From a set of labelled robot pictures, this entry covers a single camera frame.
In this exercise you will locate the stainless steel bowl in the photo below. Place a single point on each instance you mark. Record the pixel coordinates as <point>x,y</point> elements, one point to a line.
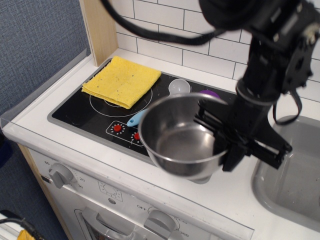
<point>175,142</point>

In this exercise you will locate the grey right oven knob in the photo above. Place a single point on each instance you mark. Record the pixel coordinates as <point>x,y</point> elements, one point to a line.
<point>160,224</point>

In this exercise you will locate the grey left oven knob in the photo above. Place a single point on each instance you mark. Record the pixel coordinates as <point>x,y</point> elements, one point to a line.
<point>60,175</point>

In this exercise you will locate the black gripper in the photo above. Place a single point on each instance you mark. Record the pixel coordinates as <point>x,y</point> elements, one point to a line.
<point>242,128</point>

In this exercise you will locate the yellow folded towel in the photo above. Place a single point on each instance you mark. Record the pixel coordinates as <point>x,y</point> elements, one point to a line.
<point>122,82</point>

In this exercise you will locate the purple toy eggplant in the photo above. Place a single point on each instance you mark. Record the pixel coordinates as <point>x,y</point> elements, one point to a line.
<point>210,93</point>

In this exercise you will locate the black toy stovetop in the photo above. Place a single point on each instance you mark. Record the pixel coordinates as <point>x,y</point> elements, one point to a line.
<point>106,123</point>

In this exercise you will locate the grey sink basin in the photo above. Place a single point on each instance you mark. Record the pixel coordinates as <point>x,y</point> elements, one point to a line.
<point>293,191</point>

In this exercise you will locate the grey oven knob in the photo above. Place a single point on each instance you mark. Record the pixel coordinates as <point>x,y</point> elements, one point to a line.
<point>160,224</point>
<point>60,175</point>

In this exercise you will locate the wooden side post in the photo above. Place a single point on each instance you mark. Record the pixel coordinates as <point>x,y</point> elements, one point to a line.
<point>101,30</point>

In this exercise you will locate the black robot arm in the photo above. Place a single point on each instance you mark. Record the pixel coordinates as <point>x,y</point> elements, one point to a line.
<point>284,35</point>

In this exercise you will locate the white toy oven front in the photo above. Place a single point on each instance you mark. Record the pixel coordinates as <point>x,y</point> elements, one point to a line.
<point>94,210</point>

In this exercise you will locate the white spoon blue handle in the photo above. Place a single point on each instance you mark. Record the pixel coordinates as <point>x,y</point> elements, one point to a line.
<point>177,86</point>

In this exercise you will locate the yellow black object on floor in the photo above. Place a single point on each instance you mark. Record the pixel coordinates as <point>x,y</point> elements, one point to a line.
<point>28,232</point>

